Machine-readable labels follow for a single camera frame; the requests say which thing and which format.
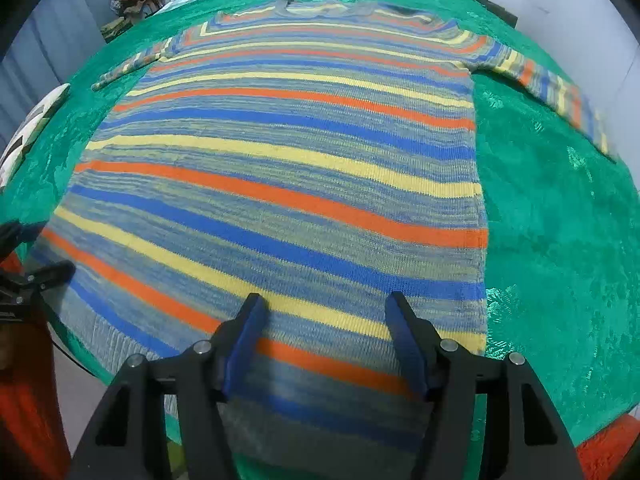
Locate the orange cloth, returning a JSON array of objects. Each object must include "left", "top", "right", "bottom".
[{"left": 575, "top": 407, "right": 640, "bottom": 480}]

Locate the black object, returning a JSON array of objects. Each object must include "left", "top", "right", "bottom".
[{"left": 487, "top": 0, "right": 518, "bottom": 27}]

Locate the person's orange clothing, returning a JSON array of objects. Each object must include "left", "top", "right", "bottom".
[{"left": 0, "top": 255, "right": 72, "bottom": 480}]

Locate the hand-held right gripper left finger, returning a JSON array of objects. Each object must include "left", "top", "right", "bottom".
[{"left": 67, "top": 292, "right": 268, "bottom": 480}]

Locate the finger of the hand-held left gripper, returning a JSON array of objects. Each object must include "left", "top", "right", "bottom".
[
  {"left": 0, "top": 222, "right": 33, "bottom": 258},
  {"left": 15, "top": 260, "right": 76, "bottom": 296}
]

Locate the striped knit sweater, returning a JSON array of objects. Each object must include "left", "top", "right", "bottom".
[{"left": 30, "top": 0, "right": 613, "bottom": 471}]

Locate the geometric patterned cushion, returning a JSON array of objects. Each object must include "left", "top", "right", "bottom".
[{"left": 0, "top": 82, "right": 71, "bottom": 188}]

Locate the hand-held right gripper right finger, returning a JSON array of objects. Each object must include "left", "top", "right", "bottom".
[{"left": 385, "top": 290, "right": 586, "bottom": 480}]

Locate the blue-grey curtain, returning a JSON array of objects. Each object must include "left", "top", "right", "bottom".
[{"left": 0, "top": 0, "right": 136, "bottom": 136}]

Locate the green patterned blanket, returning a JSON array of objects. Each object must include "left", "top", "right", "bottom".
[{"left": 0, "top": 0, "right": 640, "bottom": 480}]

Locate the olive dark cloth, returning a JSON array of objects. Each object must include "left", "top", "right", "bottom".
[{"left": 100, "top": 15, "right": 132, "bottom": 43}]

